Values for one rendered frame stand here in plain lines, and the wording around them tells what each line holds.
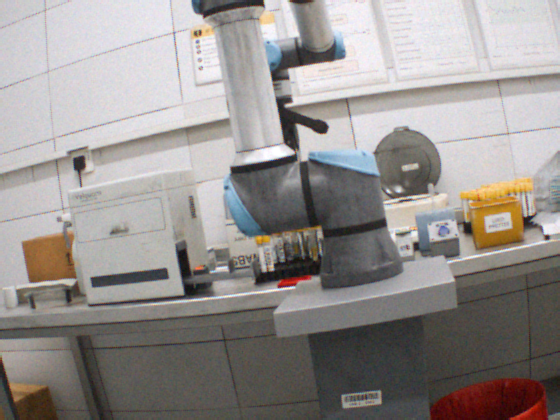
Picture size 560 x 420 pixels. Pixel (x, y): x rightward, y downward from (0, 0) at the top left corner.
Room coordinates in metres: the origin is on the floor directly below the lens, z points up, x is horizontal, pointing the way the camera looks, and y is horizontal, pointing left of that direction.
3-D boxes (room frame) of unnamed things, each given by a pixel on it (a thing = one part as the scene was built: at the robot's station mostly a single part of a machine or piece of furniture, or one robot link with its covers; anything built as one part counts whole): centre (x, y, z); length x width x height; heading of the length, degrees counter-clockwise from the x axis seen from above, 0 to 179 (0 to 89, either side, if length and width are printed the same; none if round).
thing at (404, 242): (1.63, -0.27, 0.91); 0.05 x 0.04 x 0.07; 170
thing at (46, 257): (2.17, 0.69, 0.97); 0.31 x 0.23 x 0.18; 74
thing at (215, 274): (1.66, 0.18, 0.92); 0.21 x 0.07 x 0.05; 80
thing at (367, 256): (1.25, -0.12, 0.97); 0.15 x 0.15 x 0.10
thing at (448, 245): (1.55, -0.35, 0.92); 0.13 x 0.07 x 0.08; 170
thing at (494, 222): (1.60, -0.51, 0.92); 0.13 x 0.13 x 0.10; 77
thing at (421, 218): (1.65, -0.36, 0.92); 0.10 x 0.07 x 0.10; 82
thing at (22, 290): (1.97, 0.77, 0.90); 0.25 x 0.11 x 0.05; 80
